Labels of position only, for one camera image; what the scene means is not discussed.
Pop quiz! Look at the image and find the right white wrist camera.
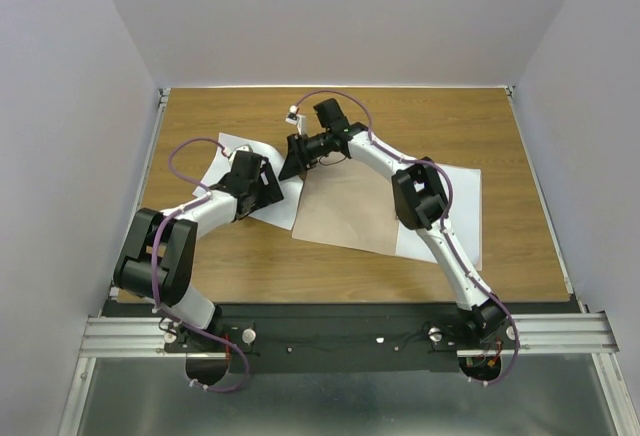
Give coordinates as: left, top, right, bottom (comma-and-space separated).
285, 105, 307, 135

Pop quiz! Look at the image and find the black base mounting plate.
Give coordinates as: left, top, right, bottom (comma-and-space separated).
102, 300, 526, 376

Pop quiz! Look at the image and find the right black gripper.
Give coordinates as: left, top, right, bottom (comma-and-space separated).
277, 131, 331, 183

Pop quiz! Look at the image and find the aluminium frame rail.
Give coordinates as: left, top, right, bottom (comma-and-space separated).
79, 317, 166, 358

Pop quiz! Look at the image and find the tan paper folder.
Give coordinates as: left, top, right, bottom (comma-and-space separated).
292, 155, 399, 255

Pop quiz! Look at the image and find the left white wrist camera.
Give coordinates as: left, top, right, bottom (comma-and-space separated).
233, 144, 253, 153

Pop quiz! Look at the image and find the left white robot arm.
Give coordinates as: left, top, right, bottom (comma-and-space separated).
113, 149, 284, 351

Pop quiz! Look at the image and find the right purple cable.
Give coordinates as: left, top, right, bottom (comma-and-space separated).
294, 89, 522, 388

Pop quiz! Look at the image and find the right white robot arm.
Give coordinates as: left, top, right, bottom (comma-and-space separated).
279, 98, 520, 349

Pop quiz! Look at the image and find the white paper sheet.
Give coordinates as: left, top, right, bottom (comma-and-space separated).
201, 132, 303, 231
394, 165, 482, 271

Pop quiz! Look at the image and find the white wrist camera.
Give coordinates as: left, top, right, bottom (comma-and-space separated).
285, 105, 307, 135
233, 144, 253, 153

